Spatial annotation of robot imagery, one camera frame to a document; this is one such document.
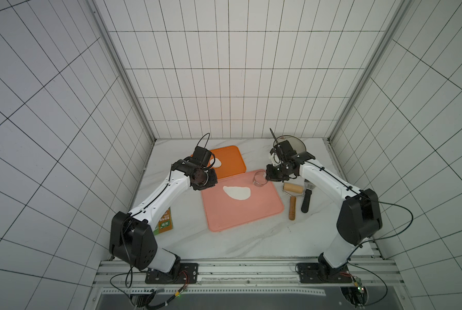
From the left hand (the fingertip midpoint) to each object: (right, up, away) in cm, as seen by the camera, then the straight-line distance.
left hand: (211, 186), depth 82 cm
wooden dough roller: (+40, -5, +13) cm, 43 cm away
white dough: (+13, -6, +14) cm, 20 cm away
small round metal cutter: (+22, +3, +3) cm, 22 cm away
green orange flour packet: (-21, -17, +3) cm, 27 cm away
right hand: (+22, +3, +5) cm, 23 cm away
